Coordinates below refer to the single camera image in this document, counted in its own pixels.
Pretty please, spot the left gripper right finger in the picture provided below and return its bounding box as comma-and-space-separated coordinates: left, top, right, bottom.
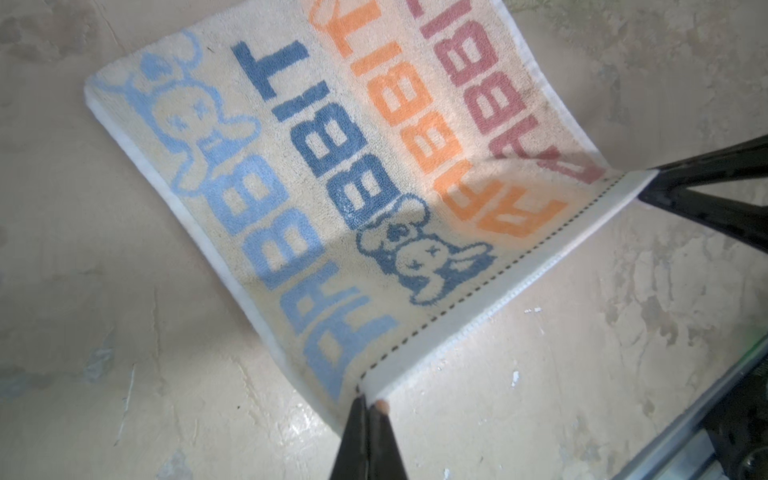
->
368, 400, 408, 480

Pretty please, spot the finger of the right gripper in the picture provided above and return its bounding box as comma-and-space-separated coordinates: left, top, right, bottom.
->
637, 134, 768, 254

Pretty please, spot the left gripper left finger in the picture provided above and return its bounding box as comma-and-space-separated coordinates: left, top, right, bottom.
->
329, 395, 369, 480

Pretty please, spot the white printed rabbit towel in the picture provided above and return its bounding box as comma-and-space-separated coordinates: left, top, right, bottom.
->
84, 1, 654, 431

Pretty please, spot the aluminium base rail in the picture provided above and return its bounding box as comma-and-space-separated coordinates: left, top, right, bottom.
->
615, 338, 767, 479

